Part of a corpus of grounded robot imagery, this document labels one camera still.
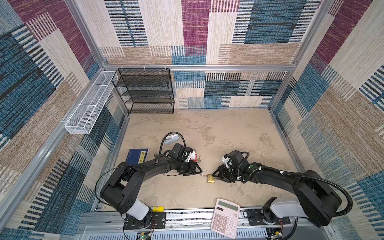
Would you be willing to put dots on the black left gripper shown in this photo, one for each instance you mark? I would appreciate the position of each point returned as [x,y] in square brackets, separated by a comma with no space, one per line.
[191,169]

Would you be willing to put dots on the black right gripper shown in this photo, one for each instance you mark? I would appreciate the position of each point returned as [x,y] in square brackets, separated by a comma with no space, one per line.
[222,173]

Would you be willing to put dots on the brass padlock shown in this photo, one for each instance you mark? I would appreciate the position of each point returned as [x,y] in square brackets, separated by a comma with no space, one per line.
[210,178]

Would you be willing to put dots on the red padlock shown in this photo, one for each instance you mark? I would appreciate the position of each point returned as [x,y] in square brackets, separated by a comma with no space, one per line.
[194,157]

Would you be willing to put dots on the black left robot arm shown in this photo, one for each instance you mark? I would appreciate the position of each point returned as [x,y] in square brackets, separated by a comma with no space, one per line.
[122,188]

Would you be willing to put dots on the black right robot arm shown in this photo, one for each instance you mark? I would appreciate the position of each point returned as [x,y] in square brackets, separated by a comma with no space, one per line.
[319,200]

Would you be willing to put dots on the blue and white stapler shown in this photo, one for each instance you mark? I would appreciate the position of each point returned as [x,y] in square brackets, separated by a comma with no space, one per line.
[171,139]

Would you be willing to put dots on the pink calculator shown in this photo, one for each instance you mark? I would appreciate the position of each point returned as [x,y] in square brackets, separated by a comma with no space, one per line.
[225,218]

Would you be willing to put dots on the yellow label block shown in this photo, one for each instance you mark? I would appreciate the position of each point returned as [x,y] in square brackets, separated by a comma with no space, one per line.
[158,209]

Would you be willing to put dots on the blue book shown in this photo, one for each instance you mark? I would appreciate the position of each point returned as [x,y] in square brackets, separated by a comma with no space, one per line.
[136,156]

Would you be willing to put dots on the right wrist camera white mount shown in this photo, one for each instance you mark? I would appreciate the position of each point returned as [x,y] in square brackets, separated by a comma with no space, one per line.
[227,161]

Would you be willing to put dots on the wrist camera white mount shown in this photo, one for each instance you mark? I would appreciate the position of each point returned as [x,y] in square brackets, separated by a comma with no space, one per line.
[227,161]
[188,154]

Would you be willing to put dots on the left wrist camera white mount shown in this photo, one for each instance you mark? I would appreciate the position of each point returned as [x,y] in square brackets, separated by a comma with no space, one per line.
[188,154]

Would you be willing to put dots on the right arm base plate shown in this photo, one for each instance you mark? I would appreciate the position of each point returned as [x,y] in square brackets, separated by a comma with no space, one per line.
[256,217]

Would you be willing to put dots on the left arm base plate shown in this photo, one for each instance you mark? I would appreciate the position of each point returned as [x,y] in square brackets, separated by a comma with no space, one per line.
[156,220]

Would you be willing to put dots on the black wire mesh shelf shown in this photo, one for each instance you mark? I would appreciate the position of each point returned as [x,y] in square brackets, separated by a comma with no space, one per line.
[145,91]

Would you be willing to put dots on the white wire mesh basket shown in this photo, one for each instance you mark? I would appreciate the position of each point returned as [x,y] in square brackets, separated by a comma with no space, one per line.
[87,112]

